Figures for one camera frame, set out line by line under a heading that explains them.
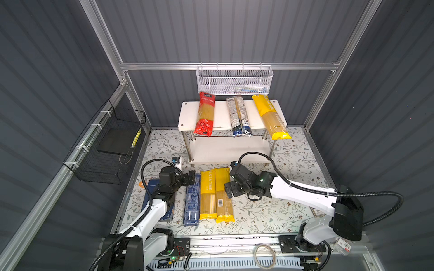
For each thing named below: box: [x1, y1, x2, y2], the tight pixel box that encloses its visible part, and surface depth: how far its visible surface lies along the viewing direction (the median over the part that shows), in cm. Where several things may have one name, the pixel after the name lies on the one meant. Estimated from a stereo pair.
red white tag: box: [336, 237, 353, 253], surface depth 74 cm
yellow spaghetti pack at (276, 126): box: [252, 94, 292, 141], surface depth 75 cm
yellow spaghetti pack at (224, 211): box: [214, 167, 236, 224], surface depth 84 cm
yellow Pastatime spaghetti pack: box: [200, 169, 218, 220], surface depth 88 cm
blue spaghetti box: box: [183, 173, 201, 226], surface depth 84 cm
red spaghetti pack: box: [193, 91, 216, 138], surface depth 76 cm
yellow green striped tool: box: [131, 128, 142, 149], surface depth 80 cm
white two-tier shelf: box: [177, 99, 288, 165], surface depth 83 cm
